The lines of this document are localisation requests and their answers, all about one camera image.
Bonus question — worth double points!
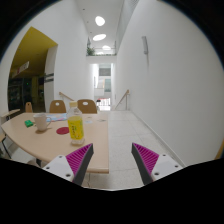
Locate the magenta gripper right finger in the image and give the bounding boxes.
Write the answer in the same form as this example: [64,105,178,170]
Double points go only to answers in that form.
[131,143,182,185]

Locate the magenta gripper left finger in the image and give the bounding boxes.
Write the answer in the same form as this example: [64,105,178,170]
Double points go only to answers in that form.
[44,144,94,186]

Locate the red round coaster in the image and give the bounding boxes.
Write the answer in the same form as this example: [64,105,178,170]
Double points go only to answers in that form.
[56,127,69,135]

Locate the yellow label drink bottle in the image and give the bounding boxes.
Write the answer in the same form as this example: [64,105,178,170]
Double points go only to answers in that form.
[67,101,84,145]

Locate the light blue paper sheet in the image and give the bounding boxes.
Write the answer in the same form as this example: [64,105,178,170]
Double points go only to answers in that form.
[47,113,67,122]

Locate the white ceramic mug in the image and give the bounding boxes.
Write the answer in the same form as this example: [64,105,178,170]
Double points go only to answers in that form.
[33,113,52,132]

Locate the wooden chair right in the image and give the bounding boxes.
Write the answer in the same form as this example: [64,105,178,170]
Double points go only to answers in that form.
[78,99,97,114]

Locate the wooden chair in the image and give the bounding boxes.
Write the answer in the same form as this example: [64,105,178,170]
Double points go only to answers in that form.
[78,99,97,114]
[25,102,33,113]
[49,100,66,113]

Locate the wooden chair middle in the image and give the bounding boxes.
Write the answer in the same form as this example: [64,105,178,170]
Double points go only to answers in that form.
[49,100,66,113]

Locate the small green box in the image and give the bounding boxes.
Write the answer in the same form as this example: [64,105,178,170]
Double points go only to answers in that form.
[24,120,34,128]

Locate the wooden stair handrail left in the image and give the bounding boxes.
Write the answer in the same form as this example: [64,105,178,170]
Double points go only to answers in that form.
[59,92,74,101]

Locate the wooden stair handrail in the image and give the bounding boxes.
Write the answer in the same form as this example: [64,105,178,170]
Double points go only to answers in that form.
[59,92,74,101]
[115,89,130,110]

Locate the wooden chair left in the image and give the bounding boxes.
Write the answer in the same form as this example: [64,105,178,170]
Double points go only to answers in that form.
[25,102,33,113]

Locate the wooden stair handrail right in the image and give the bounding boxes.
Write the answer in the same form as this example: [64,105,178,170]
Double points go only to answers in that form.
[115,89,130,110]

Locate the balcony potted plant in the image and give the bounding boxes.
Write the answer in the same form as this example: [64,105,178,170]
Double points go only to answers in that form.
[86,47,95,56]

